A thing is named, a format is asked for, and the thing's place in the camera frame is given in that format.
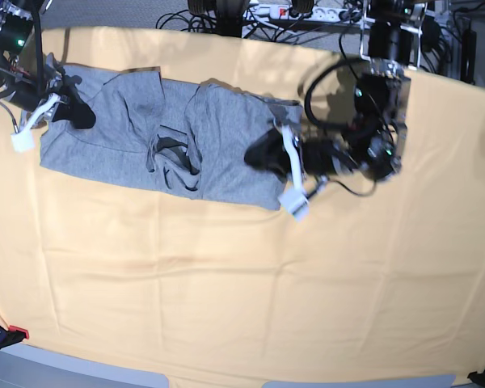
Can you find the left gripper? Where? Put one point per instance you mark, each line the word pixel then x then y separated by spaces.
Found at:
pixel 319 157

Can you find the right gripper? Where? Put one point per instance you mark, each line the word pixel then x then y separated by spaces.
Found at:
pixel 73 108

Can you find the grey t-shirt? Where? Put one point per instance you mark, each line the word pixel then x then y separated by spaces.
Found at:
pixel 181 138

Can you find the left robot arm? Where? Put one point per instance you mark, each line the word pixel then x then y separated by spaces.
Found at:
pixel 373 142

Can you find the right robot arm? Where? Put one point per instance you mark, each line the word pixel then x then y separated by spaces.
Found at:
pixel 30 80

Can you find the white power strip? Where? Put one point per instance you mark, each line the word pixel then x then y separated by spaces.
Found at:
pixel 320 17

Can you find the yellow table cloth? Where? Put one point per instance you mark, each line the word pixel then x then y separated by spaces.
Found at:
pixel 218 295

